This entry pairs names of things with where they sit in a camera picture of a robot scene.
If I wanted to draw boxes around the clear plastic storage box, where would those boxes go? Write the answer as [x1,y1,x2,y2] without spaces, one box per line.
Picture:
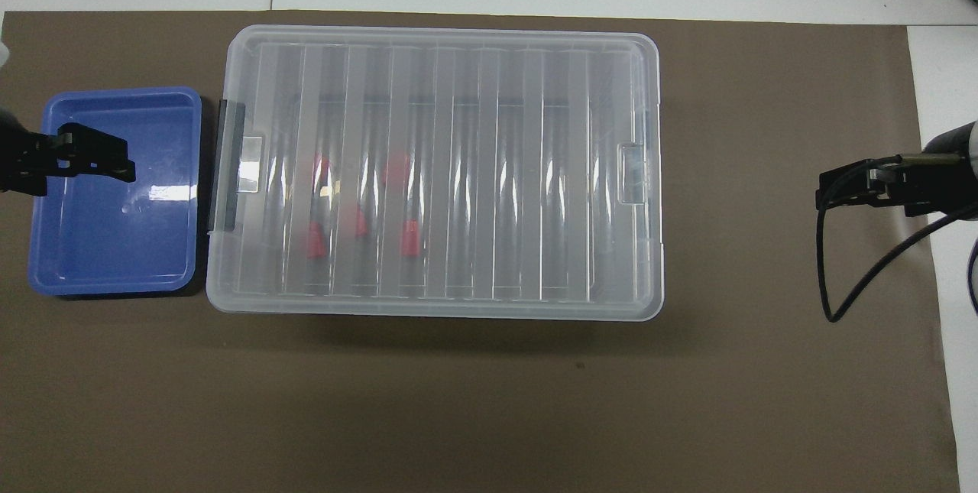
[206,27,664,320]

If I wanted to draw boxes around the blue plastic tray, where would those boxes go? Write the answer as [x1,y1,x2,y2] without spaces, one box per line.
[28,86,203,297]

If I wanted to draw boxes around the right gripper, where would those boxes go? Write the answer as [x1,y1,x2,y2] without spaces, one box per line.
[817,120,978,218]

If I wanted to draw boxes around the clear ribbed box lid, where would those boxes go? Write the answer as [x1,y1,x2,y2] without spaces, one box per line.
[206,24,665,322]

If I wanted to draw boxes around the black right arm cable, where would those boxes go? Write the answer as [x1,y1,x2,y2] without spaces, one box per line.
[814,157,978,323]

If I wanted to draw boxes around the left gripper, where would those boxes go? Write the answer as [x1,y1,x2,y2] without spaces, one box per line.
[0,115,138,196]

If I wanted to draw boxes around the black box latch handle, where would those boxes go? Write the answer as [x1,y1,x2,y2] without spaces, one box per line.
[207,98,247,235]

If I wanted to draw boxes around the brown table mat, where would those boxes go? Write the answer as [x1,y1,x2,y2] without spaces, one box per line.
[0,10,960,493]

